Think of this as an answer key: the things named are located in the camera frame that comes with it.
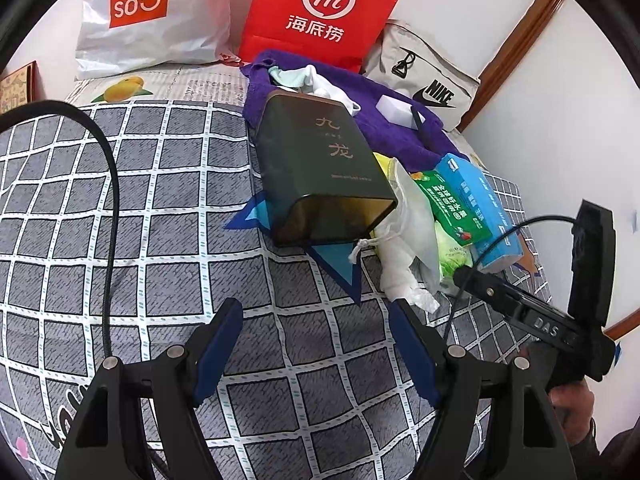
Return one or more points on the light green packet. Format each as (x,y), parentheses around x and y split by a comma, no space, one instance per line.
(455,257)

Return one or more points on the grey checked star blanket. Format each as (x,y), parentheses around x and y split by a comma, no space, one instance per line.
(175,260)

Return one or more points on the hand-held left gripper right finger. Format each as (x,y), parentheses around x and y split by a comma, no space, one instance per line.
(410,350)

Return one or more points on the purple towel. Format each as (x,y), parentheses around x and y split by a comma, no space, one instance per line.
(395,145)

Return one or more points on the dark tin box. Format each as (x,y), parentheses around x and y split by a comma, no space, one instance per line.
(310,170)

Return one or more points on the white sponge block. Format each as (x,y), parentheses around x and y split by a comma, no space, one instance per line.
(395,110)

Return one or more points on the white fruit print sheet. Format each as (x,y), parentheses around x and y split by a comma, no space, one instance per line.
(200,85)

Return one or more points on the green snack packet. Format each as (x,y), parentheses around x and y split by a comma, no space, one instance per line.
(450,210)

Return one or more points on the brown patterned box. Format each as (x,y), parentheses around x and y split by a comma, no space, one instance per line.
(17,87)

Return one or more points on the beige waist bag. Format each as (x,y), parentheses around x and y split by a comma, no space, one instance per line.
(440,67)

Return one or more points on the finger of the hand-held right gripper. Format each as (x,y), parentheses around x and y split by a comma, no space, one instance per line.
(500,295)

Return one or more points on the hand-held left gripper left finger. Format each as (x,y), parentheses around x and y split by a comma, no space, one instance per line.
(220,350)

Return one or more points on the white plastic shopping bag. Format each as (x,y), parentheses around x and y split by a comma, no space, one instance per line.
(190,10)

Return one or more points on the blue tissue pack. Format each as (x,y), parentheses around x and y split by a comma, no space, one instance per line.
(475,180)

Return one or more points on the person's right forearm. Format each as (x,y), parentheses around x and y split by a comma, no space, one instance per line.
(620,450)

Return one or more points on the person's right hand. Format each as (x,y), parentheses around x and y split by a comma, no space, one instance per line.
(575,410)

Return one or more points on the wooden door frame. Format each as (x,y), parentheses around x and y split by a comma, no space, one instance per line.
(520,35)

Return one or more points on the pale green knit glove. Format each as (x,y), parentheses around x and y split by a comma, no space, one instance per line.
(290,79)

